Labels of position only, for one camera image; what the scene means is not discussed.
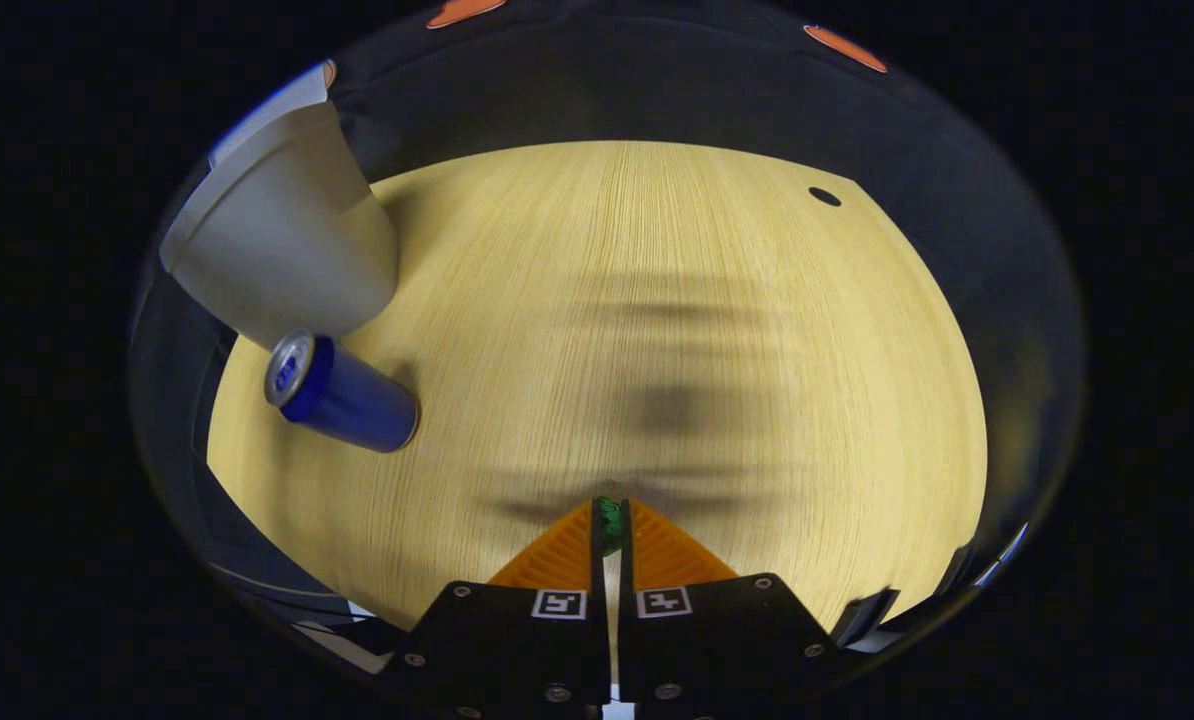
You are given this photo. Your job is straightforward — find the white desktop garbage bin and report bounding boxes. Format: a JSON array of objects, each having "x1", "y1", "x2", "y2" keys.
[{"x1": 159, "y1": 62, "x2": 401, "y2": 351}]

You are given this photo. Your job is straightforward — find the blue pop can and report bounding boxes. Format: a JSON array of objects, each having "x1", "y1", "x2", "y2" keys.
[{"x1": 263, "y1": 330, "x2": 420, "y2": 453}]

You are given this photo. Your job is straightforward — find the green paper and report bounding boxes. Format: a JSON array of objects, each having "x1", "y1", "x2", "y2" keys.
[{"x1": 595, "y1": 495, "x2": 626, "y2": 556}]

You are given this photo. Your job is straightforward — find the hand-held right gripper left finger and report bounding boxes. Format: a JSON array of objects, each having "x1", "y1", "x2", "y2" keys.
[{"x1": 387, "y1": 500, "x2": 613, "y2": 720}]

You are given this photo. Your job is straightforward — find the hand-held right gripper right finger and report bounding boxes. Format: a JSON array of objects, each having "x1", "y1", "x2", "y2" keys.
[{"x1": 619, "y1": 500, "x2": 843, "y2": 716}]

